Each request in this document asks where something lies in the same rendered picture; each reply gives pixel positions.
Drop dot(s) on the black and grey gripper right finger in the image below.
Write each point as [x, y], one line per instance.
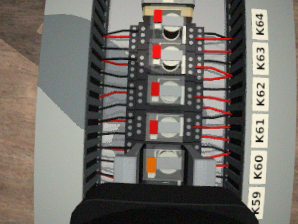
[198, 170]

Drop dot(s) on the black relay socket row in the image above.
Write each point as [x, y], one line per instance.
[135, 129]

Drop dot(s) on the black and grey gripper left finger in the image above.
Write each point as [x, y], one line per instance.
[125, 165]

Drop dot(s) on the grey mounting plate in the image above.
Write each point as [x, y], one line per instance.
[210, 14]

